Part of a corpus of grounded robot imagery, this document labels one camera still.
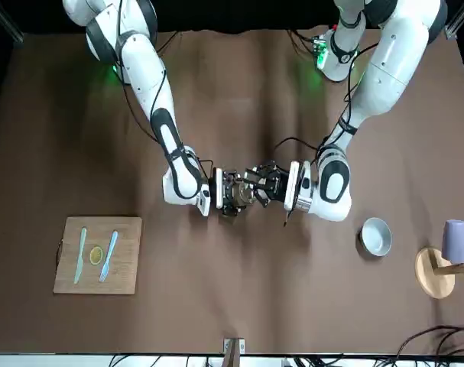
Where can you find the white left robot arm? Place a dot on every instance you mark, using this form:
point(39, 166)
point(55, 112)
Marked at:
point(392, 65)

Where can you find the wooden cutting board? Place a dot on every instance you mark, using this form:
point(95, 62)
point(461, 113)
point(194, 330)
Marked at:
point(124, 279)

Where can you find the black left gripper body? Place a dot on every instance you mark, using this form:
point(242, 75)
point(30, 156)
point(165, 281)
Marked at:
point(279, 187)

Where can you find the metal camera post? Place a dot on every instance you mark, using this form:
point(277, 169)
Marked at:
point(233, 351)

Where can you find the transparent glass spice bottle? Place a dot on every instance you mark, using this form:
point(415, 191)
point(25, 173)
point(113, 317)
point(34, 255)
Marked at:
point(244, 195)

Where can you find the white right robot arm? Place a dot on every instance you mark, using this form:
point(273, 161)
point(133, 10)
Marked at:
point(147, 72)

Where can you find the pale blue plastic fork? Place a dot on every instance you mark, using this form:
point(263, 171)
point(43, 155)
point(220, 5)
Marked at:
point(108, 256)

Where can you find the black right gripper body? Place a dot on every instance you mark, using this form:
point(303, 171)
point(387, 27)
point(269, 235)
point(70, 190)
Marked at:
point(228, 191)

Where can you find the wooden cup stand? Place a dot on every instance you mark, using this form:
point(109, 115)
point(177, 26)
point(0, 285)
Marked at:
point(432, 279)

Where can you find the white round bowl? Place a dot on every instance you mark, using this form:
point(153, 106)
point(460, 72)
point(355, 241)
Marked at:
point(377, 241)

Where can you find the purple plastic cup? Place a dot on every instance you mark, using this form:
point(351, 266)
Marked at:
point(455, 242)

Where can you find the aluminium frame rail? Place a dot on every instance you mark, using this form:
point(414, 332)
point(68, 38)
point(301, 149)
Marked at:
point(4, 21)
point(455, 26)

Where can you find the pale green plastic knife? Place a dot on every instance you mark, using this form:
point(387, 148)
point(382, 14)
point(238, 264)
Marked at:
point(80, 256)

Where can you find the yellow lemon slice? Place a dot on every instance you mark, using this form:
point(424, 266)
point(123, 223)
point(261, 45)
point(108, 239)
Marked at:
point(95, 255)

